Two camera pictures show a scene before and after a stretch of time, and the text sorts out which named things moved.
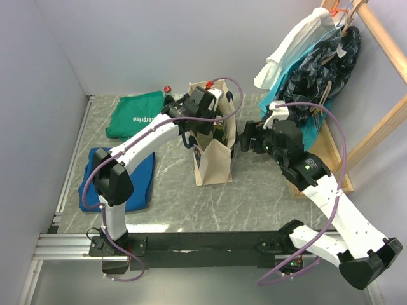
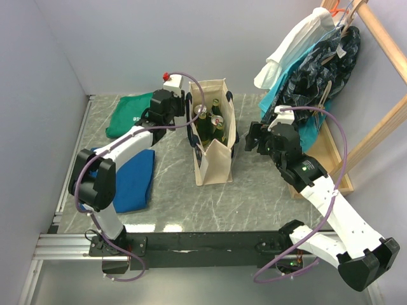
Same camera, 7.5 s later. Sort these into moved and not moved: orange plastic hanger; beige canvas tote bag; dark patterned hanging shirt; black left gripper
Moved: black left gripper
Not moved: dark patterned hanging shirt; orange plastic hanger; beige canvas tote bag
